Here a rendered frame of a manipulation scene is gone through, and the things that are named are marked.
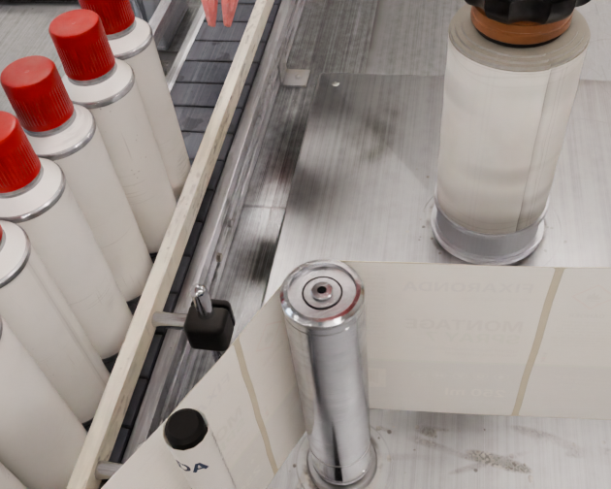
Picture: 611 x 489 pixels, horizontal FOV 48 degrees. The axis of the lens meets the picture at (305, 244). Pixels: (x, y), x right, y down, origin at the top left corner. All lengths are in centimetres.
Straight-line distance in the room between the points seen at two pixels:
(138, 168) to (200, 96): 23
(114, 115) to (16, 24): 57
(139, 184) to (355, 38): 43
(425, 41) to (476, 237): 39
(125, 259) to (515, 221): 29
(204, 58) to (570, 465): 54
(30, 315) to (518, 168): 32
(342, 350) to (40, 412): 19
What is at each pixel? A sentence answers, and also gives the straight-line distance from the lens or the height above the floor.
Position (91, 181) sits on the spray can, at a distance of 47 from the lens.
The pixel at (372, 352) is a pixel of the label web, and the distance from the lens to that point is 38.
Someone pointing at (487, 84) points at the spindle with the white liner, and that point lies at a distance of 44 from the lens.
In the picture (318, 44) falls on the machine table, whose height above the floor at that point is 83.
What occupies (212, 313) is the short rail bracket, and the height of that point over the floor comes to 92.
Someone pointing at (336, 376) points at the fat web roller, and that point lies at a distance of 33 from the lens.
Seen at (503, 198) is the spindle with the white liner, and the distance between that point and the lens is 50.
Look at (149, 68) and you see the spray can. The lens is 54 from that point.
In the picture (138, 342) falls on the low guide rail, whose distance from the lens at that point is 50.
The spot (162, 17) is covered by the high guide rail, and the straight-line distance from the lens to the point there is 71.
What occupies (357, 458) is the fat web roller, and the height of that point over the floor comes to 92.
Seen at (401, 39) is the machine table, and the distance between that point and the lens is 88.
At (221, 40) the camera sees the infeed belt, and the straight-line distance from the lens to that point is 82.
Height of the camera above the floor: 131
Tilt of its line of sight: 49 degrees down
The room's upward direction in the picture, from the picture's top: 8 degrees counter-clockwise
